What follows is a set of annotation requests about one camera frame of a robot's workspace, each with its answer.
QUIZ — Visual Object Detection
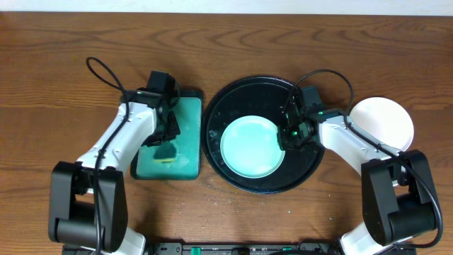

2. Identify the green yellow scrub sponge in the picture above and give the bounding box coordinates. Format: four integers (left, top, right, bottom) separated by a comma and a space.
153, 142, 177, 163

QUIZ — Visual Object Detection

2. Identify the black rectangular soapy water tray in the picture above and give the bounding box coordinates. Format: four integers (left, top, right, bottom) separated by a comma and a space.
130, 90, 203, 181

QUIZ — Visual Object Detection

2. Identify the mint green plate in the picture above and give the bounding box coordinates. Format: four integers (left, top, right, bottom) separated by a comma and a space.
220, 115, 285, 179

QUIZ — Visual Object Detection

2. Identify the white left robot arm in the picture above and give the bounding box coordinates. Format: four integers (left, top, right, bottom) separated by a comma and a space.
48, 90, 180, 254

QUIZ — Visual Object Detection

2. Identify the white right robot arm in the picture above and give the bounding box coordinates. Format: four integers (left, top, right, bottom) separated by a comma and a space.
277, 103, 444, 254

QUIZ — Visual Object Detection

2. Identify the white pink plate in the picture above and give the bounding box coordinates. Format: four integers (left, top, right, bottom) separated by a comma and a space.
350, 97, 414, 151

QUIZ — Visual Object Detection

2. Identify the round black serving tray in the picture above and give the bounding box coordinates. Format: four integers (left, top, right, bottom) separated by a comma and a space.
201, 76, 325, 194

